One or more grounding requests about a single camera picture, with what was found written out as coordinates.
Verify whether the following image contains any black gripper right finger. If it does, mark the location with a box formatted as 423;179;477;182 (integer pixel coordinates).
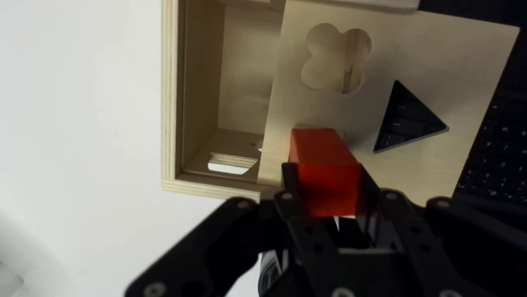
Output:
355;167;527;297

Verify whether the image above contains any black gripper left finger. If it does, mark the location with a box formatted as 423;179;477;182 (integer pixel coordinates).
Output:
125;164;339;297

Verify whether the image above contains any red rectangular wooden block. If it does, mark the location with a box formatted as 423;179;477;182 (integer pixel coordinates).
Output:
288;128;363;220

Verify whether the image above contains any wooden shape sorter box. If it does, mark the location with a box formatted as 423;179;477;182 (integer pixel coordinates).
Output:
159;0;522;208

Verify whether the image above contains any black laptop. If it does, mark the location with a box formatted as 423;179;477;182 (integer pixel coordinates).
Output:
418;0;527;213

